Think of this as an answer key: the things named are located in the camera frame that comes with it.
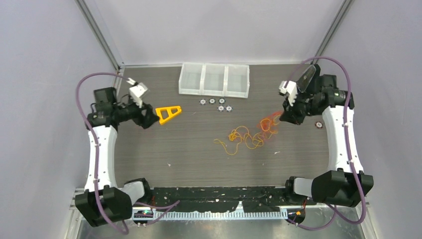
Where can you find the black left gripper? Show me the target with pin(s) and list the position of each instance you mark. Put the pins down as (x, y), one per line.
(149, 119)

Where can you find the black wedge stand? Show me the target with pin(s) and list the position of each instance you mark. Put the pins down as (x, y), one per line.
(306, 84)

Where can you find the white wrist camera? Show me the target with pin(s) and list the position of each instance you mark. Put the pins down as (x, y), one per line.
(137, 91)
(289, 90)

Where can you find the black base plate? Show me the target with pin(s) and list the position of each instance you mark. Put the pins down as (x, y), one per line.
(222, 199)

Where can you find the clear plastic bin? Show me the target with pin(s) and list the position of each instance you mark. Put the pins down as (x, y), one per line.
(214, 80)
(191, 79)
(237, 81)

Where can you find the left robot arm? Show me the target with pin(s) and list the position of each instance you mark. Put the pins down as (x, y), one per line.
(102, 196)

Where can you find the yellow triangular plastic part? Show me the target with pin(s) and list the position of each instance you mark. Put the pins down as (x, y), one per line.
(167, 113)

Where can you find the middle clear plastic bin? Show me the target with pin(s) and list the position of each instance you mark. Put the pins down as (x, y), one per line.
(214, 80)

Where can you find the left clear plastic bin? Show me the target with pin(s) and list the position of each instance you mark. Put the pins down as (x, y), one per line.
(191, 79)

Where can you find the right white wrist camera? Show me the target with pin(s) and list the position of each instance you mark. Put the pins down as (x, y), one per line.
(289, 90)

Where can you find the white slotted cable duct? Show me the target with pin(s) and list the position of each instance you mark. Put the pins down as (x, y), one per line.
(235, 215)

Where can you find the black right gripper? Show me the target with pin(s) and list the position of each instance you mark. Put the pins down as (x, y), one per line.
(289, 114)

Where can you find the right clear plastic bin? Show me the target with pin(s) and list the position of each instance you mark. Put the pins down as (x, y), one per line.
(237, 81)

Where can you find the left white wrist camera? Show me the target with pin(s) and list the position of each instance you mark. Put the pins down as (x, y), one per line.
(137, 91)

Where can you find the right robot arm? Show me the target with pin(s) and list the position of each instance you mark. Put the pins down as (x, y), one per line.
(344, 183)

